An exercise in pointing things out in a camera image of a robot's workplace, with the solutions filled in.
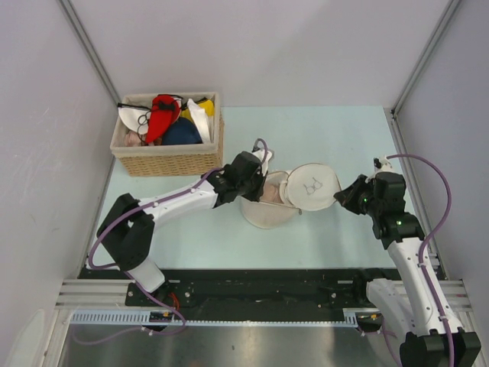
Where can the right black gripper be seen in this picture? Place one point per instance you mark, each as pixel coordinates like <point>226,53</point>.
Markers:
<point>347,197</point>

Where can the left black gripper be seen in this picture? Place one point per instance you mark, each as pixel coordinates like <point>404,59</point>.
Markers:
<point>260,177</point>

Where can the white mesh laundry bag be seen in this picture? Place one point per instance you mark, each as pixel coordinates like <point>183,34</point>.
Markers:
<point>307,188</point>

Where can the red bra black trim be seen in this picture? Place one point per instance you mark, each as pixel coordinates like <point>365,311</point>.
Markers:
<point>165,110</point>

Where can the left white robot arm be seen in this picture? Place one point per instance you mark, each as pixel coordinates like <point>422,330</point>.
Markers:
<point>127,230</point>

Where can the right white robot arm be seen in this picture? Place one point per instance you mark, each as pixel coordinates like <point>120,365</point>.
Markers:
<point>429,332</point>

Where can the pink bra inside bag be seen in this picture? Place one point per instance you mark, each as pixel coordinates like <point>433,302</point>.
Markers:
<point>271,193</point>

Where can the navy blue bra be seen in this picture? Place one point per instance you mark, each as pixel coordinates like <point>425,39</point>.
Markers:
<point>181,132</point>

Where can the yellow bra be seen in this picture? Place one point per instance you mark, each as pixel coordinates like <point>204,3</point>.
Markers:
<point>206,104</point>

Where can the pink beige bra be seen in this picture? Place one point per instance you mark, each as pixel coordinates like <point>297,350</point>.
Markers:
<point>133,139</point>

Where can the white bra black trim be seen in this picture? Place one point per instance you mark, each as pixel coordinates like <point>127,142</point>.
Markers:
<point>134,118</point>

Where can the wicker basket with liner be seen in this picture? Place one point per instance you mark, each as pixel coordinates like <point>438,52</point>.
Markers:
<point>170,160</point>

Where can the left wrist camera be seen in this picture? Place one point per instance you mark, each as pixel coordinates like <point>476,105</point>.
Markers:
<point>264,154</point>

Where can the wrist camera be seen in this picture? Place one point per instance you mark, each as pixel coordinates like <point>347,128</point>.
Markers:
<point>264,154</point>
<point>383,165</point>

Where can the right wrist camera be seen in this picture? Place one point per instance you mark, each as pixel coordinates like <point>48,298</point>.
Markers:
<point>383,165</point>

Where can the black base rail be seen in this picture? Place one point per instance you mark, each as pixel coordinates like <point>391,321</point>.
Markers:
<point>261,293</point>

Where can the white slotted cable duct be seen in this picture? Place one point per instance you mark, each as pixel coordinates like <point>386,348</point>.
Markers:
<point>346,317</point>

